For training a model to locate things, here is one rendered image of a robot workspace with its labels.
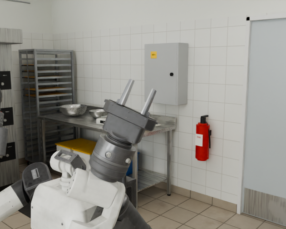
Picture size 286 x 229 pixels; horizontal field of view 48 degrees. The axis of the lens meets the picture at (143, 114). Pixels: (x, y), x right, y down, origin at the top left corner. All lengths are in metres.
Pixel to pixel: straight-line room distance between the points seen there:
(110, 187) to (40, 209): 0.41
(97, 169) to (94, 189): 0.05
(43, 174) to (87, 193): 0.51
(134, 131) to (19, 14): 4.93
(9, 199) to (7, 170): 3.18
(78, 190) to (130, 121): 0.18
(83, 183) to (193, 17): 3.25
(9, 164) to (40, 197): 3.31
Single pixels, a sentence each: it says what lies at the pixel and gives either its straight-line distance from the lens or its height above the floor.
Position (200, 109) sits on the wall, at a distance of 3.76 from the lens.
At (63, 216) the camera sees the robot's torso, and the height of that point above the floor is 1.20.
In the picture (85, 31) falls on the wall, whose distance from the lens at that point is 5.11.
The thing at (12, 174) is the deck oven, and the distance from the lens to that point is 4.46.
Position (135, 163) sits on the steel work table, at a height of 0.57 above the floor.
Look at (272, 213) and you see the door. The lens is 3.71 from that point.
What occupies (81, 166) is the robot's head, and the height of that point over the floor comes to 1.32.
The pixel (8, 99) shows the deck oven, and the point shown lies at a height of 1.18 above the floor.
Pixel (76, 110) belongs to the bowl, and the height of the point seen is 0.98.
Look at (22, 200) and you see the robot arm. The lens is 1.25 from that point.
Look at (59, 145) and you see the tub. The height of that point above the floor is 0.48.
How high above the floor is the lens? 1.63
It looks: 9 degrees down
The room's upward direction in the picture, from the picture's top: straight up
